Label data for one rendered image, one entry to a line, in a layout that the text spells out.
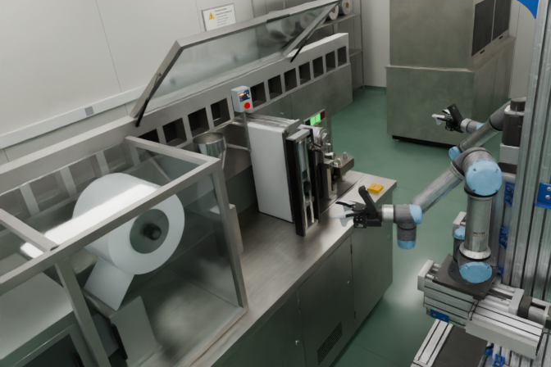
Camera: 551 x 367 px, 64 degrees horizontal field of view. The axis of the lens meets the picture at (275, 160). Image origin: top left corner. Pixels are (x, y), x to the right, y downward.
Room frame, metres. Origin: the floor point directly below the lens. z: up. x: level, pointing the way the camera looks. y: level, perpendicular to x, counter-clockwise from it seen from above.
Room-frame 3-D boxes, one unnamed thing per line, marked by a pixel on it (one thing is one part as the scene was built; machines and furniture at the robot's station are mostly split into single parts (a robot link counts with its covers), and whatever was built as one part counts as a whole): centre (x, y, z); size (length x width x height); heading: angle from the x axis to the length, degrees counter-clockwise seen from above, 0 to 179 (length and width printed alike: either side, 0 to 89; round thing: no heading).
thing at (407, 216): (1.48, -0.50, 1.21); 0.11 x 0.08 x 0.09; 74
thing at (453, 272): (1.54, -0.79, 0.87); 0.15 x 0.15 x 0.10
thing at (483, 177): (1.41, -0.75, 1.19); 0.15 x 0.12 x 0.55; 164
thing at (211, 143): (1.81, 0.28, 1.50); 0.14 x 0.14 x 0.06
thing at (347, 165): (2.51, -0.28, 1.00); 0.40 x 0.16 x 0.06; 48
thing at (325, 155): (2.22, -0.29, 1.05); 0.06 x 0.05 x 0.31; 48
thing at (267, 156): (2.13, 0.06, 1.17); 0.34 x 0.05 x 0.54; 48
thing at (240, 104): (1.88, 0.11, 1.66); 0.07 x 0.07 x 0.10; 39
